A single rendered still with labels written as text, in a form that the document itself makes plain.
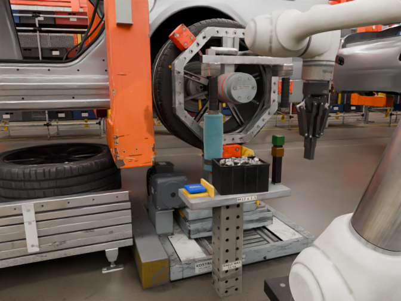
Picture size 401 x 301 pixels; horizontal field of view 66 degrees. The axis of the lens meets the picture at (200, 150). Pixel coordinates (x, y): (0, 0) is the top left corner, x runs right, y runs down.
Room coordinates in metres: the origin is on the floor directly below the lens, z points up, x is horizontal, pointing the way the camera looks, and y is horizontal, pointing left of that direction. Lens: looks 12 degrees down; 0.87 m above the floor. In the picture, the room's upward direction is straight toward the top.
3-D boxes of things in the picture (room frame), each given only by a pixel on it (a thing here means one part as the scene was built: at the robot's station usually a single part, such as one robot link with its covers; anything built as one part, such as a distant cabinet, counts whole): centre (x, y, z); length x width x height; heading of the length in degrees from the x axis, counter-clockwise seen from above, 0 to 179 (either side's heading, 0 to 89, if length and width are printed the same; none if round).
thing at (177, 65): (1.55, -0.13, 0.85); 0.54 x 0.07 x 0.54; 110
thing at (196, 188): (1.15, 0.02, 0.47); 0.07 x 0.07 x 0.02; 20
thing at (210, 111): (1.27, -0.05, 0.83); 0.04 x 0.04 x 0.16
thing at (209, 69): (1.30, -0.04, 0.93); 0.09 x 0.05 x 0.05; 20
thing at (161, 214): (1.70, 0.21, 0.26); 0.42 x 0.18 x 0.35; 20
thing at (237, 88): (1.48, -0.16, 0.85); 0.21 x 0.14 x 0.14; 20
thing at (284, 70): (1.41, -0.36, 0.93); 0.09 x 0.05 x 0.05; 20
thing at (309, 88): (0.96, -0.35, 0.83); 0.08 x 0.07 x 0.09; 113
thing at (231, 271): (1.20, -0.11, 0.21); 0.10 x 0.10 x 0.42; 20
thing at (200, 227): (1.72, -0.11, 0.13); 0.50 x 0.36 x 0.10; 110
